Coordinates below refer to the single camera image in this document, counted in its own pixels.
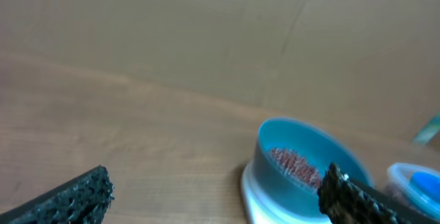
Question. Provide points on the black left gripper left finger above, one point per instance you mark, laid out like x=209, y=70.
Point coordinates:
x=84, y=199

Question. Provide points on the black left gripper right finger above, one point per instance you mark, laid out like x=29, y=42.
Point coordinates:
x=346, y=200

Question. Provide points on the white digital kitchen scale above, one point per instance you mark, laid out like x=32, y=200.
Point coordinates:
x=262, y=209

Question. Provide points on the blue plastic measuring scoop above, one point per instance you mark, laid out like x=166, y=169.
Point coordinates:
x=427, y=183

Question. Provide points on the blue bowl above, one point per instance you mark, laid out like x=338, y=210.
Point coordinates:
x=319, y=148

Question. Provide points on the red beans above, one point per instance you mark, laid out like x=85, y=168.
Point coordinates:
x=296, y=167

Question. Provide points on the clear plastic container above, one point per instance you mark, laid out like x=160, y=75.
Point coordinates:
x=400, y=188

